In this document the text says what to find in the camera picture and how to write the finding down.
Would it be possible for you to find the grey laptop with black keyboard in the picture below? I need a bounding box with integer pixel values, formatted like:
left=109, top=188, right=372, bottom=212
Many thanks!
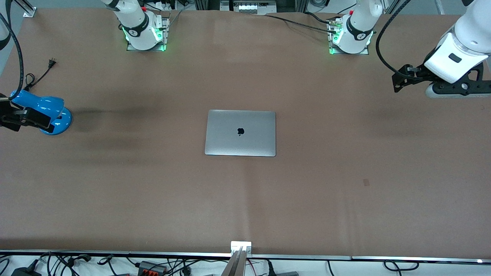
left=204, top=110, right=277, bottom=158

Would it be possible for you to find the blue desk lamp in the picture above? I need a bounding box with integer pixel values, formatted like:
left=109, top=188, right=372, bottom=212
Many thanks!
left=10, top=89, right=73, bottom=136

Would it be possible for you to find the black power adapter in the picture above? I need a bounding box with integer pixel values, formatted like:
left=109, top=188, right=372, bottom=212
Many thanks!
left=12, top=266, right=42, bottom=276

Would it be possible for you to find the grey power strip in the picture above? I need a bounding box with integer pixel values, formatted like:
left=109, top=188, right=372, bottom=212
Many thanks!
left=220, top=0, right=277, bottom=16

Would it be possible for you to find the black orange connector box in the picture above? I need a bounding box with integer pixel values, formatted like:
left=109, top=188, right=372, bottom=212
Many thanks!
left=137, top=261, right=168, bottom=275

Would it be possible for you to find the aluminium bar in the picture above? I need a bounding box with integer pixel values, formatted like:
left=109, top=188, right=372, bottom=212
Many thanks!
left=221, top=247, right=250, bottom=276

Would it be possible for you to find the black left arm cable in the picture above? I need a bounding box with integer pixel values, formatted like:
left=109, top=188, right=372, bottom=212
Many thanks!
left=376, top=0, right=413, bottom=77

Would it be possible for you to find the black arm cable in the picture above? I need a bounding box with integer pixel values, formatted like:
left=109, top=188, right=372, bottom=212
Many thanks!
left=376, top=0, right=413, bottom=77
left=0, top=11, right=25, bottom=99

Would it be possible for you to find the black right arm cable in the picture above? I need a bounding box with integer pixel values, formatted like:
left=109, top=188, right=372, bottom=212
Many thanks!
left=0, top=11, right=25, bottom=99

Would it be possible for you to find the black lamp power cable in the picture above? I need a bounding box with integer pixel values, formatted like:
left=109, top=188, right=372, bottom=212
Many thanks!
left=23, top=57, right=58, bottom=92

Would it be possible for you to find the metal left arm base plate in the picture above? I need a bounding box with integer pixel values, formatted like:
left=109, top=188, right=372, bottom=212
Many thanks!
left=327, top=17, right=371, bottom=55

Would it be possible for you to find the short black table cable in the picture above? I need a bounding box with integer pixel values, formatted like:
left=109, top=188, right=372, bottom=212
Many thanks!
left=305, top=11, right=339, bottom=26

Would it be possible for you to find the long black table cable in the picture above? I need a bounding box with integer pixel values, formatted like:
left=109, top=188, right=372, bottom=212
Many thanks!
left=265, top=14, right=333, bottom=33

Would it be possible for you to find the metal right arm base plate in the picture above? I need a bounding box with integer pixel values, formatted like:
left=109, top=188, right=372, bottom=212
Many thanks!
left=126, top=16, right=170, bottom=52

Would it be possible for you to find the small metal bracket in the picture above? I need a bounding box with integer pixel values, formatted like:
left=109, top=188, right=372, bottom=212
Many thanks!
left=230, top=241, right=253, bottom=256

